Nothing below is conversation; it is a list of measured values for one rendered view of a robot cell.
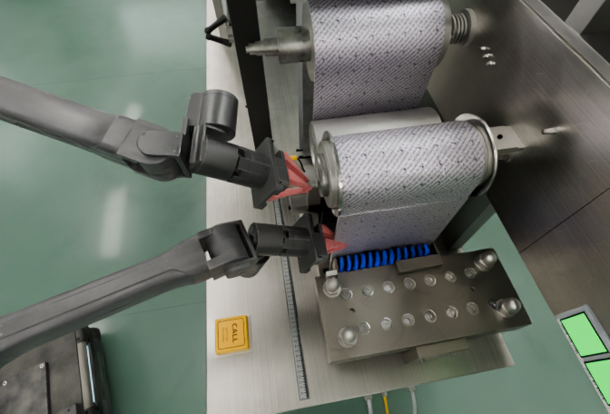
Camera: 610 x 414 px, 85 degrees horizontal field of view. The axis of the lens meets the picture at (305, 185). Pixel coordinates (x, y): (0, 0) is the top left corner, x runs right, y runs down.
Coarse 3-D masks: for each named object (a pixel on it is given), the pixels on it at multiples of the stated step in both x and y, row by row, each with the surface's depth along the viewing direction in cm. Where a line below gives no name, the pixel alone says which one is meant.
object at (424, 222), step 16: (400, 208) 57; (416, 208) 58; (432, 208) 60; (448, 208) 61; (352, 224) 60; (368, 224) 61; (384, 224) 62; (400, 224) 63; (416, 224) 64; (432, 224) 66; (336, 240) 64; (352, 240) 66; (368, 240) 67; (384, 240) 68; (400, 240) 70; (416, 240) 71; (432, 240) 73; (336, 256) 72
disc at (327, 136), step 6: (324, 132) 56; (324, 138) 57; (330, 138) 52; (330, 144) 52; (336, 150) 50; (336, 156) 50; (336, 162) 50; (336, 168) 50; (336, 174) 51; (342, 192) 50; (342, 198) 51; (342, 204) 52; (336, 210) 55; (336, 216) 56
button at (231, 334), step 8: (216, 320) 74; (224, 320) 74; (232, 320) 74; (240, 320) 74; (216, 328) 73; (224, 328) 73; (232, 328) 73; (240, 328) 73; (216, 336) 72; (224, 336) 72; (232, 336) 72; (240, 336) 72; (248, 336) 74; (216, 344) 71; (224, 344) 71; (232, 344) 71; (240, 344) 71; (248, 344) 72; (216, 352) 71; (224, 352) 71
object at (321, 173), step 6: (318, 156) 54; (318, 162) 54; (324, 162) 53; (318, 168) 55; (324, 168) 53; (318, 174) 56; (324, 174) 53; (318, 180) 58; (324, 180) 53; (324, 186) 53; (324, 192) 54
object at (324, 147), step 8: (480, 136) 54; (320, 144) 56; (328, 144) 53; (320, 152) 57; (328, 152) 52; (328, 160) 51; (328, 168) 52; (336, 176) 51; (336, 184) 51; (336, 192) 52; (328, 200) 56; (336, 200) 53
